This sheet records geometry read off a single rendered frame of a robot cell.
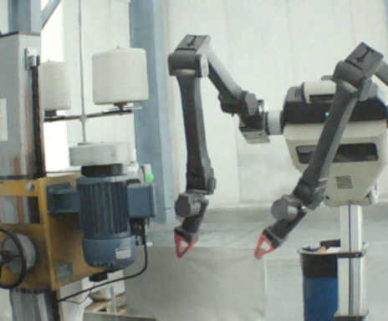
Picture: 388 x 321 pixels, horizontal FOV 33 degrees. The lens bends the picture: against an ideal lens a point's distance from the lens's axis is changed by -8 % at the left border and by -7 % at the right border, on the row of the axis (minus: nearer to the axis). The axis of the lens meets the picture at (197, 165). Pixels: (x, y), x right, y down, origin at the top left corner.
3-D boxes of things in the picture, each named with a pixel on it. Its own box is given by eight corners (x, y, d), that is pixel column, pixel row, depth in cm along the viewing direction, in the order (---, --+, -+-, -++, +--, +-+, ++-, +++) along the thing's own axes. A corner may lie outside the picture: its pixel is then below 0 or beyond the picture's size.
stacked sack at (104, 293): (147, 287, 588) (145, 270, 587) (109, 304, 527) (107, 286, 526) (105, 284, 605) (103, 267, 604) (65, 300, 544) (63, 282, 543)
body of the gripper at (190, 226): (171, 232, 213) (179, 211, 211) (184, 227, 222) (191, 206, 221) (191, 242, 211) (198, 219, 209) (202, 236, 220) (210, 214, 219)
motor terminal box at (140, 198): (158, 222, 194) (155, 180, 194) (158, 227, 184) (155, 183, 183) (129, 224, 194) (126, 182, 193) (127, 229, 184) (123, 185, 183)
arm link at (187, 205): (217, 176, 213) (191, 173, 217) (199, 178, 203) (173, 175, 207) (213, 216, 214) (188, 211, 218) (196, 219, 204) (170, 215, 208)
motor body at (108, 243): (147, 262, 193) (140, 172, 192) (121, 272, 179) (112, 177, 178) (101, 259, 199) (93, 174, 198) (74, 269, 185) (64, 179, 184)
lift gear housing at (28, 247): (38, 271, 184) (33, 232, 183) (27, 274, 179) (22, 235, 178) (11, 268, 188) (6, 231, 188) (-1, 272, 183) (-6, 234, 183)
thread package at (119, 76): (159, 103, 205) (155, 47, 204) (132, 103, 190) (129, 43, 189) (110, 108, 212) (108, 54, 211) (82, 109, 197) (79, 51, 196)
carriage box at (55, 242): (111, 269, 212) (102, 169, 211) (53, 292, 181) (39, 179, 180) (49, 265, 222) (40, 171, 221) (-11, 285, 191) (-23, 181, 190)
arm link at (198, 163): (207, 51, 197) (175, 50, 202) (198, 57, 192) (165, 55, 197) (221, 187, 215) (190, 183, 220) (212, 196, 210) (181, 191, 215)
